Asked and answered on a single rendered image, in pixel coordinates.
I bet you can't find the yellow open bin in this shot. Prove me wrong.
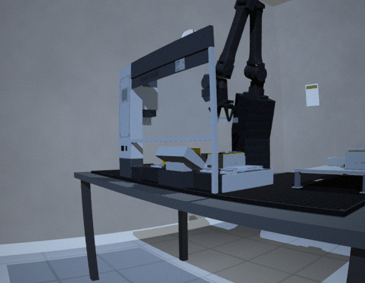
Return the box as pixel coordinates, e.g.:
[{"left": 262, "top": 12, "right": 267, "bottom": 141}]
[{"left": 191, "top": 148, "right": 200, "bottom": 154}]

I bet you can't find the translucent white well plate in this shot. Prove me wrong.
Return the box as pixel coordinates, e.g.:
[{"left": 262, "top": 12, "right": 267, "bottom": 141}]
[{"left": 225, "top": 165, "right": 263, "bottom": 172}]

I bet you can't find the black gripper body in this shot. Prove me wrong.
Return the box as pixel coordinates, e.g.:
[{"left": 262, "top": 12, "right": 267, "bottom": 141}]
[{"left": 217, "top": 90, "right": 234, "bottom": 108}]

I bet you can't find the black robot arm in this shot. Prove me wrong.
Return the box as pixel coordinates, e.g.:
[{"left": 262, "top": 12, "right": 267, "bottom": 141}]
[{"left": 216, "top": 0, "right": 268, "bottom": 101}]

